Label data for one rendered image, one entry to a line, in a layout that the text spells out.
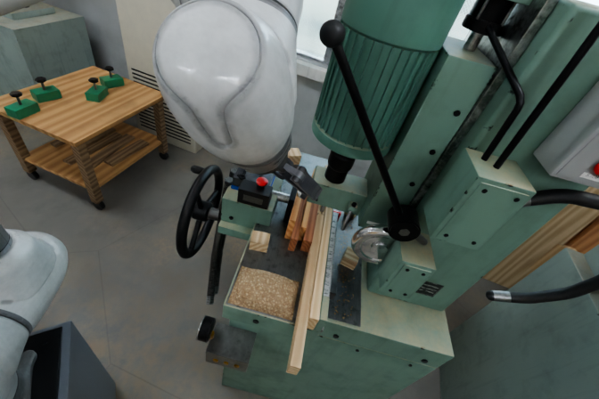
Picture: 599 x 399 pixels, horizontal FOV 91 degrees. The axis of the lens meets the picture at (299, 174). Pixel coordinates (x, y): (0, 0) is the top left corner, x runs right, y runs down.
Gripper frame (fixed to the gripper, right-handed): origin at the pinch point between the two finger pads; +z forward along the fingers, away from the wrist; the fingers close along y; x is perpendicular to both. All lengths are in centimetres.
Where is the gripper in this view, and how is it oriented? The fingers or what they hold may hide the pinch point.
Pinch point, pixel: (274, 173)
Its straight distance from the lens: 59.4
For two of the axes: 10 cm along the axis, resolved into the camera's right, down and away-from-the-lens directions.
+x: 5.4, -8.3, 1.5
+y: 8.4, 5.2, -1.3
